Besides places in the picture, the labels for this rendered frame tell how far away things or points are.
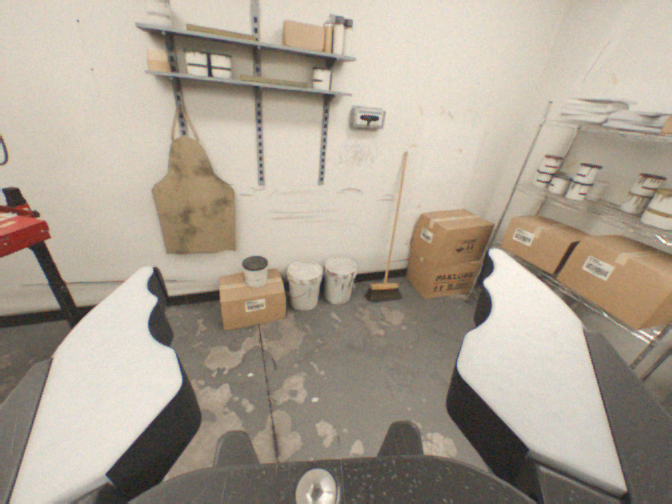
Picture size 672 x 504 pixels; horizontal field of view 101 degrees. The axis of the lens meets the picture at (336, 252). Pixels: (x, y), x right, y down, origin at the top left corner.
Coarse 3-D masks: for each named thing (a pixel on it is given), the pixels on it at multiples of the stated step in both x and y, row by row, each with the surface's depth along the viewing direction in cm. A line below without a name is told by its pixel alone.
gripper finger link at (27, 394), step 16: (32, 368) 7; (48, 368) 7; (32, 384) 6; (16, 400) 6; (32, 400) 6; (0, 416) 6; (16, 416) 6; (32, 416) 6; (0, 432) 5; (16, 432) 5; (0, 448) 5; (16, 448) 5; (0, 464) 5; (16, 464) 5; (0, 480) 5; (0, 496) 4; (96, 496) 4; (112, 496) 5
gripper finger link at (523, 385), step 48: (480, 288) 11; (528, 288) 8; (480, 336) 7; (528, 336) 7; (576, 336) 7; (480, 384) 6; (528, 384) 6; (576, 384) 6; (480, 432) 6; (528, 432) 5; (576, 432) 5
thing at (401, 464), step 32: (224, 448) 5; (384, 448) 5; (416, 448) 5; (192, 480) 4; (224, 480) 4; (256, 480) 4; (288, 480) 4; (320, 480) 4; (352, 480) 4; (384, 480) 4; (416, 480) 4; (448, 480) 4; (480, 480) 4
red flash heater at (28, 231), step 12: (0, 216) 126; (12, 216) 127; (24, 216) 129; (0, 228) 117; (12, 228) 118; (24, 228) 120; (36, 228) 124; (48, 228) 129; (0, 240) 113; (12, 240) 117; (24, 240) 121; (36, 240) 125; (0, 252) 114; (12, 252) 118
